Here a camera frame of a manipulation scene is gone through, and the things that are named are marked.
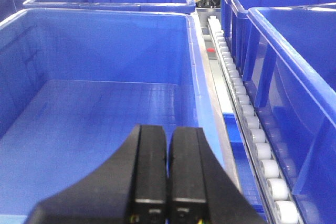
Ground blue bin on shelf left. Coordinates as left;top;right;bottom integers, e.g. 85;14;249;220
1;8;223;223

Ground blue bin on shelf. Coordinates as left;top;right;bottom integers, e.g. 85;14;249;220
243;7;335;223
1;8;223;223

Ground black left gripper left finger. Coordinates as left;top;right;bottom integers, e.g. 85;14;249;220
25;125;166;223

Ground blue bin on shelf middle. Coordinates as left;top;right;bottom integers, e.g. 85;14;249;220
243;7;335;223

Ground white roller conveyor track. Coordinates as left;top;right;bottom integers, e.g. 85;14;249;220
207;16;303;223

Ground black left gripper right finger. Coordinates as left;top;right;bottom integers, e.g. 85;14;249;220
169;127;265;223

